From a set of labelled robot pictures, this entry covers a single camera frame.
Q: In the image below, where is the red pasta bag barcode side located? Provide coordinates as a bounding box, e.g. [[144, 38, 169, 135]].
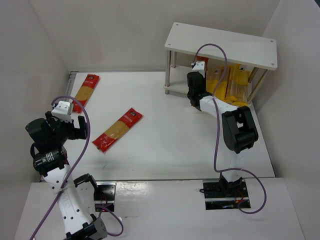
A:
[[196, 56, 209, 75]]

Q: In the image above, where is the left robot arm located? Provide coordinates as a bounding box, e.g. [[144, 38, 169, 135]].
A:
[[25, 111, 108, 240]]

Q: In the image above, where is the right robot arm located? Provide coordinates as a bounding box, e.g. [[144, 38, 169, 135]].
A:
[[187, 71, 259, 196]]

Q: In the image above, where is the yellow pasta bag left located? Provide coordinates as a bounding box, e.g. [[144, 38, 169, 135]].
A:
[[206, 65, 224, 94]]

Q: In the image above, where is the yellow pasta bag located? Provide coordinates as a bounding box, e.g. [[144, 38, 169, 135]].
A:
[[224, 64, 250, 107], [206, 65, 224, 94], [215, 65, 231, 101]]

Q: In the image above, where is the yellow pasta bag middle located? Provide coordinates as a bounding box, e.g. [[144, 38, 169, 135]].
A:
[[215, 65, 231, 101]]

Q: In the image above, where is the red pasta bag centre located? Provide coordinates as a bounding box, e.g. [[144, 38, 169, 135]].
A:
[[92, 108, 143, 153]]

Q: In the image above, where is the red pasta bag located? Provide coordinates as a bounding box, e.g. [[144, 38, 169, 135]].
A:
[[92, 108, 143, 153], [74, 74, 100, 107]]

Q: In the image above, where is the red pasta bag far left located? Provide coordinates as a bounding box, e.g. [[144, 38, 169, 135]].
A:
[[74, 74, 100, 107]]

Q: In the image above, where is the yellow pasta bag right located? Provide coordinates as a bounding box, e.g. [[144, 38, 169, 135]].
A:
[[224, 64, 250, 107]]

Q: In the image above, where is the white two-tier shelf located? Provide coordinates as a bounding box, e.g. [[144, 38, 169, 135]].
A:
[[164, 22, 278, 102]]

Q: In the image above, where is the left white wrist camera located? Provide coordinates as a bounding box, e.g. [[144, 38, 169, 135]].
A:
[[51, 101, 73, 123]]

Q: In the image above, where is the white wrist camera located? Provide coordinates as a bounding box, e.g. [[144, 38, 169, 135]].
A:
[[51, 101, 73, 123], [192, 61, 206, 77]]

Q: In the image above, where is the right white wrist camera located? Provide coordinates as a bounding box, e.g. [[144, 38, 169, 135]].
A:
[[192, 61, 206, 77]]

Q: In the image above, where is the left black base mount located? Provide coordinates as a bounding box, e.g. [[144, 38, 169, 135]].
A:
[[93, 181, 116, 213]]

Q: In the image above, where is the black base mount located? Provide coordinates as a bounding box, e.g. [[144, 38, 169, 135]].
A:
[[199, 176, 251, 210], [93, 181, 116, 213]]

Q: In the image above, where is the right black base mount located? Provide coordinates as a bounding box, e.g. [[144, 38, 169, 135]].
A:
[[199, 176, 251, 210]]

